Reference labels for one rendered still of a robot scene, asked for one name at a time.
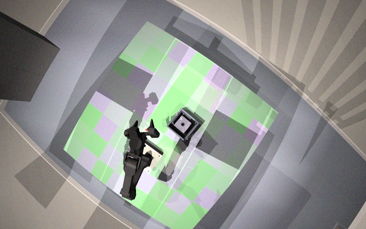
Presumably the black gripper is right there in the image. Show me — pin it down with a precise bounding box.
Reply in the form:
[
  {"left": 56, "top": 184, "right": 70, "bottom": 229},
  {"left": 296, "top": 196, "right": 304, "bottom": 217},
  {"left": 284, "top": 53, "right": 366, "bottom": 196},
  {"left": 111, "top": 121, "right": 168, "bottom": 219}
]
[{"left": 132, "top": 119, "right": 160, "bottom": 147}]

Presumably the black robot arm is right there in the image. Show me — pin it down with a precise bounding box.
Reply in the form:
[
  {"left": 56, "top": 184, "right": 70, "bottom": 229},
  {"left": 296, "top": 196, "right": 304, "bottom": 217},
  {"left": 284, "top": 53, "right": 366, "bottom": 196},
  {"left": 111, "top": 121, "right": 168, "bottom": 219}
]
[{"left": 120, "top": 127, "right": 153, "bottom": 201}]

